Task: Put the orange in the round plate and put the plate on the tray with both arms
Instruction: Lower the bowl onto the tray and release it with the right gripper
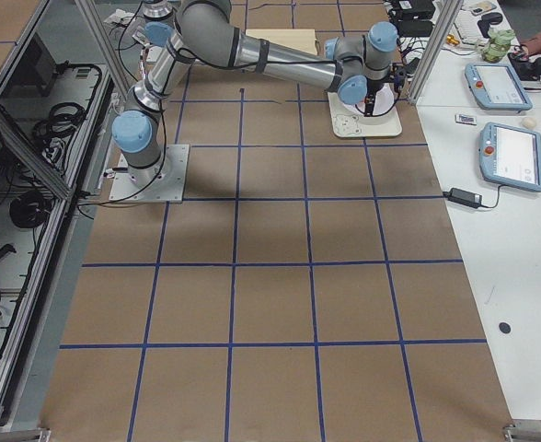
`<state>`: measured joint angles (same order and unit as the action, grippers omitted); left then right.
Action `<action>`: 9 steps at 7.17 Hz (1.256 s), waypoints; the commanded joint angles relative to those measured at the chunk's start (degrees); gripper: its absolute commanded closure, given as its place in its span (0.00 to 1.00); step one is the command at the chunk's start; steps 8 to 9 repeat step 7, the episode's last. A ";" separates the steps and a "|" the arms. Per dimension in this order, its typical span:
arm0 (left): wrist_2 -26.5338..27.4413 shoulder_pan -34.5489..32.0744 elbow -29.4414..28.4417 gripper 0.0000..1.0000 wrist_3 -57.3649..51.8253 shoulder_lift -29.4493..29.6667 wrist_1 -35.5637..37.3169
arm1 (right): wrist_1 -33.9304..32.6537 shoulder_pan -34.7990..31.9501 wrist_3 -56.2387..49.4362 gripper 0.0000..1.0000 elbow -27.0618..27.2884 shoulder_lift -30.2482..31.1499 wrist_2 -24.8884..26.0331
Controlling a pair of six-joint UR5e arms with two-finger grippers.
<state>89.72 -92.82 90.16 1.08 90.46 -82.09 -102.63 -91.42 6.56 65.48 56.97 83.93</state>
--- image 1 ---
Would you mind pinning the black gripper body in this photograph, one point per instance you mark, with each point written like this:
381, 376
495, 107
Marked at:
373, 90

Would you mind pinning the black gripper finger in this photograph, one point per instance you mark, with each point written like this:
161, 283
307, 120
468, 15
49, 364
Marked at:
368, 109

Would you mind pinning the white ribbed plate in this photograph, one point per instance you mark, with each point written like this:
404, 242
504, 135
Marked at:
384, 101

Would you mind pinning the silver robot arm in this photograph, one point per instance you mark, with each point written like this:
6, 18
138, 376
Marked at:
158, 10
353, 68

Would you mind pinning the cream bear tray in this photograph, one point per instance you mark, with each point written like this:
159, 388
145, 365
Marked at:
346, 124

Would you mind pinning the small card packet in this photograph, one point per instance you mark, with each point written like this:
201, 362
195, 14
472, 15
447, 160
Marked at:
466, 119

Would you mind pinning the wooden cutting board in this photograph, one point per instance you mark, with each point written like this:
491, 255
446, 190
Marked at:
303, 40

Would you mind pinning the blue teach pendant far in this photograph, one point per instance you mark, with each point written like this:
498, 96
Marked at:
497, 87

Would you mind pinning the blue teach pendant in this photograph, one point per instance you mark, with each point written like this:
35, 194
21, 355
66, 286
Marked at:
510, 156
497, 87

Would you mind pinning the green stuffed toy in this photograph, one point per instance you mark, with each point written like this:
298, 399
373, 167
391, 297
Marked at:
498, 45

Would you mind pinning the black power adapter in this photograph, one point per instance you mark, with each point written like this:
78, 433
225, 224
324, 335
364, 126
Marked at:
463, 197

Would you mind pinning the blue teach pendant near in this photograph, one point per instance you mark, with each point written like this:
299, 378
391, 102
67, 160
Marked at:
510, 156

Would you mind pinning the black round cap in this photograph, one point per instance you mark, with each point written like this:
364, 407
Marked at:
505, 327

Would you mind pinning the aluminium frame post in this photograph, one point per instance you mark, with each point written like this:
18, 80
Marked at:
443, 23

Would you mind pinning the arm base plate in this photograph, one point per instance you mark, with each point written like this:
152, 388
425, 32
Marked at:
163, 182

